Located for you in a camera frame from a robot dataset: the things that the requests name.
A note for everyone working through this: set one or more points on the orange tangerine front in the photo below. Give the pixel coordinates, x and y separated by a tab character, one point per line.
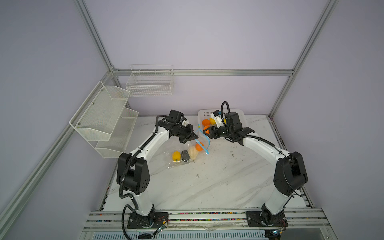
206	130

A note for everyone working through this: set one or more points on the black avocado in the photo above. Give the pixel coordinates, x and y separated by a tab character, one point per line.
185	156

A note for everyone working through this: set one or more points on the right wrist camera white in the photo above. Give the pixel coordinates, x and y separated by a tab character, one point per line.
216	115

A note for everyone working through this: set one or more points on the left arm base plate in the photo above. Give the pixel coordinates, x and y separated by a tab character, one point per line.
153	221

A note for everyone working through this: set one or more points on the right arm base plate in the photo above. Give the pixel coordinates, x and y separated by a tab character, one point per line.
265	219

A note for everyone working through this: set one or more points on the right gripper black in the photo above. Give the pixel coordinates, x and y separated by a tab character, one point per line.
212	130

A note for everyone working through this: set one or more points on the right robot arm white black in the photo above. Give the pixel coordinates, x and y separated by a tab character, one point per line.
290	171

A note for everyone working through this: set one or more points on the orange tangerine back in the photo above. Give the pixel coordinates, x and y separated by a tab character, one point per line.
206	122

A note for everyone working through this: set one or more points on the white plastic perforated basket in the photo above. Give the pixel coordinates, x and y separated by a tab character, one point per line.
206	115

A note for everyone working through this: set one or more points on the small yellow lemon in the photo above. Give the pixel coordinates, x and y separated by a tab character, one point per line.
212	122

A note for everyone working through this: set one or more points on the clear zip top bag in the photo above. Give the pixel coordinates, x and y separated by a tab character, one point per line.
174	145

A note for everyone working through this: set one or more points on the white mesh shelf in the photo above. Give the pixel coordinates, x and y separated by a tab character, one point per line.
97	117
120	135

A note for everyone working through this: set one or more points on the aluminium front rail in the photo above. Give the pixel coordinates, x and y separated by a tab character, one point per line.
209	220

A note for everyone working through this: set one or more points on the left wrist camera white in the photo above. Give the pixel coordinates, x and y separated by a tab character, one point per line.
185	122

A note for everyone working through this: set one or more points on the orange tangerine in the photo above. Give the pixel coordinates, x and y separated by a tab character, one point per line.
206	122
199	147
206	130

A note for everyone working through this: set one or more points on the white garlic bulb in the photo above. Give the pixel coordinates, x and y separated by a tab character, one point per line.
193	153

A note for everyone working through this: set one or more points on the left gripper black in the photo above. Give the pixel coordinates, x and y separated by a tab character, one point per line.
190	136

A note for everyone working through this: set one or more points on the upper white mesh shelf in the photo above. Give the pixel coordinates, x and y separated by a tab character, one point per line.
97	117

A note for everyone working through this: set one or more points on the round yellow fruit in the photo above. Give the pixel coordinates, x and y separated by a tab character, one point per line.
176	156

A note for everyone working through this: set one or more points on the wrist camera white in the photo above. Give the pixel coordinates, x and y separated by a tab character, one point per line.
216	115
185	122

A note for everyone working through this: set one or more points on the white wire wall basket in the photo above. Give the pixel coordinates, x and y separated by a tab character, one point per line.
151	81

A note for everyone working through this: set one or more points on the lower white mesh shelf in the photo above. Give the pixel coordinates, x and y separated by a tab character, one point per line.
120	135

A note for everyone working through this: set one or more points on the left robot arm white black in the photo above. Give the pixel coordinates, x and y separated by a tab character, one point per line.
133	175

